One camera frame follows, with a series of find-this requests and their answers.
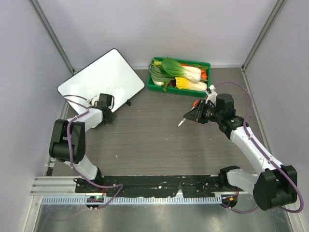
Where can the yellow bok choy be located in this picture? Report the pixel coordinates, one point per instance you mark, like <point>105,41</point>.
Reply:
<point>183,83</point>

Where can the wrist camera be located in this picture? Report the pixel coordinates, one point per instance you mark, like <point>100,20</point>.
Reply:
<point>211,93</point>
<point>94,100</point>

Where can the white slotted cable duct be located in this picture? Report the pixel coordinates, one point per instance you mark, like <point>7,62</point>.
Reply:
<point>92,200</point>

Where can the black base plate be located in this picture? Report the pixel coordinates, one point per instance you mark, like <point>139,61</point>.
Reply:
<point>157,186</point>

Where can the green bok choy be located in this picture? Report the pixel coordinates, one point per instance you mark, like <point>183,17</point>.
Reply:
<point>173,67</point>

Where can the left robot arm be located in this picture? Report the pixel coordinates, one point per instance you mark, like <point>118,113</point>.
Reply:
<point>68,144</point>

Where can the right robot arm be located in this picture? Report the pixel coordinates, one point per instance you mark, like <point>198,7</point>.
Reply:
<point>274,184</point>

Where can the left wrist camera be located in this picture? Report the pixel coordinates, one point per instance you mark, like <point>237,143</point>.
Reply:
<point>94,100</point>

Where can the white whiteboard black frame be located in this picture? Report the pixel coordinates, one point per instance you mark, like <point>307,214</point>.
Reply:
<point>109,74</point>

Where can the orange tangerine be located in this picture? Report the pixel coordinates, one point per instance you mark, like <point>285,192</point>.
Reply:
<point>196,103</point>

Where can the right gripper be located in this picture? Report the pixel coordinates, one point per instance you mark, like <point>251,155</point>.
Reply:
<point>198,117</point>

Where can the green plastic tray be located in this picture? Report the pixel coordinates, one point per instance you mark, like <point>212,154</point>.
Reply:
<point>171,87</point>

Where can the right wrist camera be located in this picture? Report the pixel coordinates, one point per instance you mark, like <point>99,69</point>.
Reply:
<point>211,93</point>

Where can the white marker with pink cap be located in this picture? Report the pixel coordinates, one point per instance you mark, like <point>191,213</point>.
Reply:
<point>181,122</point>

